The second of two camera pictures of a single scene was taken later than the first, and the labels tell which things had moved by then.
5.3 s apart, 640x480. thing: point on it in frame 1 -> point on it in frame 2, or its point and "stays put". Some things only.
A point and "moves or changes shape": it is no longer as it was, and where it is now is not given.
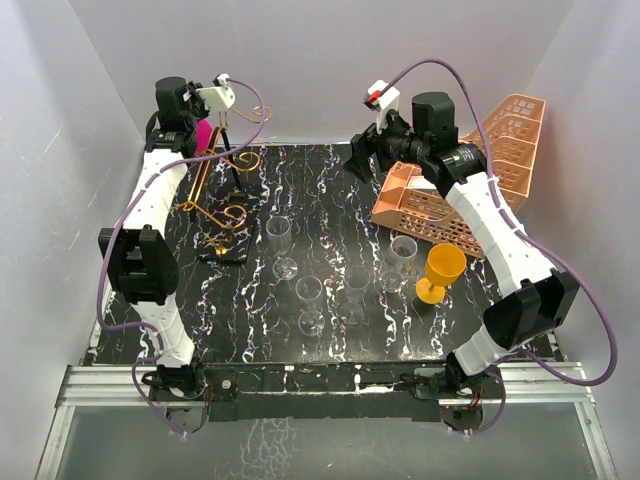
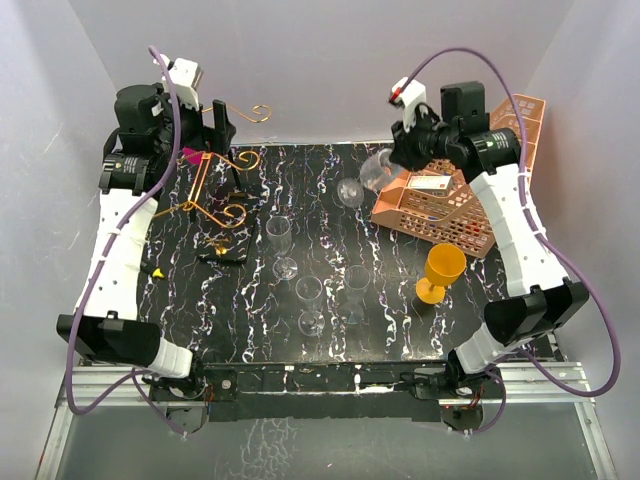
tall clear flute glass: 279,232 stays put
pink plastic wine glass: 204,131 moves or changes shape
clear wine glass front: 311,321 stays put
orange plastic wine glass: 444,264 stays put
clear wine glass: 400,262 -> 376,172
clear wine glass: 356,281 stays put
